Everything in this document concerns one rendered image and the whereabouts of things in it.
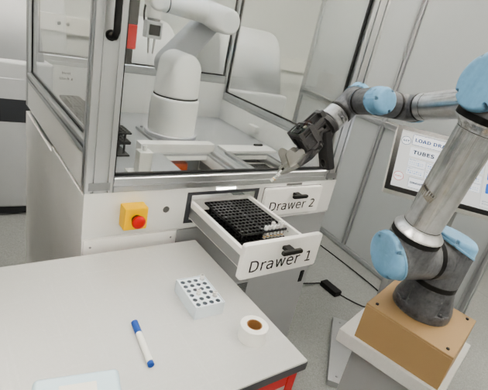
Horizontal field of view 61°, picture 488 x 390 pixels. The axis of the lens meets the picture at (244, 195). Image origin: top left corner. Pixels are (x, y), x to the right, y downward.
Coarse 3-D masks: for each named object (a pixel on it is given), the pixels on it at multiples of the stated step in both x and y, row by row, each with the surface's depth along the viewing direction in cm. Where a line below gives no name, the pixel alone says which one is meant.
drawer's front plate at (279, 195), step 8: (264, 192) 152; (272, 192) 152; (280, 192) 154; (288, 192) 157; (304, 192) 162; (312, 192) 165; (320, 192) 167; (264, 200) 152; (272, 200) 154; (280, 200) 156; (288, 200) 159; (296, 200) 161; (304, 200) 164; (312, 200) 167; (272, 208) 156; (280, 208) 158; (296, 208) 163; (304, 208) 166; (312, 208) 169
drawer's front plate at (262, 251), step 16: (272, 240) 115; (288, 240) 117; (304, 240) 122; (320, 240) 126; (240, 256) 111; (256, 256) 113; (272, 256) 116; (288, 256) 121; (304, 256) 125; (240, 272) 112; (256, 272) 116; (272, 272) 120
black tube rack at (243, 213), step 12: (216, 204) 136; (228, 204) 138; (240, 204) 140; (252, 204) 142; (216, 216) 135; (228, 216) 130; (240, 216) 131; (252, 216) 134; (264, 216) 135; (228, 228) 128; (240, 228) 124; (252, 228) 125; (240, 240) 123; (252, 240) 125
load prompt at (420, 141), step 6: (414, 138) 177; (420, 138) 177; (426, 138) 177; (414, 144) 176; (420, 144) 176; (426, 144) 176; (432, 144) 175; (438, 144) 175; (444, 144) 175; (438, 150) 174
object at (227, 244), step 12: (192, 204) 135; (204, 204) 141; (192, 216) 135; (204, 216) 129; (276, 216) 139; (204, 228) 129; (216, 228) 124; (288, 228) 134; (216, 240) 124; (228, 240) 119; (228, 252) 119; (240, 252) 114
